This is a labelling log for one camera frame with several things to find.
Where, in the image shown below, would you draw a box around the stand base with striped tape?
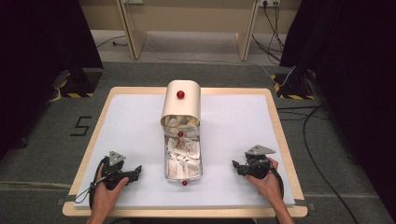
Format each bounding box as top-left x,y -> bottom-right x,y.
270,69 -> 316,101
50,68 -> 104,99

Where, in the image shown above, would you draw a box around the black cables from socket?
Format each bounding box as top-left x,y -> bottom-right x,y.
251,2 -> 286,65

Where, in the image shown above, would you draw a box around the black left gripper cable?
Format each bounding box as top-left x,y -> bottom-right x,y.
74,157 -> 106,210

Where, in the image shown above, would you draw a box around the light wooden desk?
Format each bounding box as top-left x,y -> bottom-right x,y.
116,0 -> 260,63

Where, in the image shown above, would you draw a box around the short black floor cable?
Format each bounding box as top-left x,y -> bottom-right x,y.
95,35 -> 129,49

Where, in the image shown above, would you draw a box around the person's left hand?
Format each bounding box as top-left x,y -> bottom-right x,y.
92,172 -> 131,213

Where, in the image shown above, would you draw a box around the pile of white sachets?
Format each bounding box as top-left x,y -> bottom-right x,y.
166,137 -> 202,179

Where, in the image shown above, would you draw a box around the pile of crumpled packets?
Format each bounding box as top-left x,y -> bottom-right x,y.
162,115 -> 200,129

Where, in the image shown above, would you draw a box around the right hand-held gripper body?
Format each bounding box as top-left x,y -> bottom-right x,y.
241,144 -> 276,180

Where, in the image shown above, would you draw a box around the long black floor cable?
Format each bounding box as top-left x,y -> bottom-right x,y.
276,105 -> 361,224

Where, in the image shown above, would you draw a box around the light wooden table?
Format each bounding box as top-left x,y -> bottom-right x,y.
62,86 -> 309,218

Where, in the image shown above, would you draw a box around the black curtain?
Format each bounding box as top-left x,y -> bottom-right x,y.
279,0 -> 396,216
0,0 -> 105,158

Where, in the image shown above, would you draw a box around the short drawer with red knob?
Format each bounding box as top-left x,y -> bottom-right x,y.
160,114 -> 202,139

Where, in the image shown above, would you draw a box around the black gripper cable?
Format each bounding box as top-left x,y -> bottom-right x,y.
270,167 -> 285,201
74,157 -> 106,210

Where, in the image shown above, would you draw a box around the person's right hand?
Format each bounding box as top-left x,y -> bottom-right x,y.
245,157 -> 283,205

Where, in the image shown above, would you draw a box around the white table sheet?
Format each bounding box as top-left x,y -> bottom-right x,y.
74,93 -> 296,209

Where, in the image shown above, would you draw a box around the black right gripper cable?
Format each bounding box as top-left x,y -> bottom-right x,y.
270,167 -> 285,201

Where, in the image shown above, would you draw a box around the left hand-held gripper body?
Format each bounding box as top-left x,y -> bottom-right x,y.
98,150 -> 138,191

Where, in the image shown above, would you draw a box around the cream cabinet with red knob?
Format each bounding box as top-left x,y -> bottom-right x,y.
160,79 -> 202,127

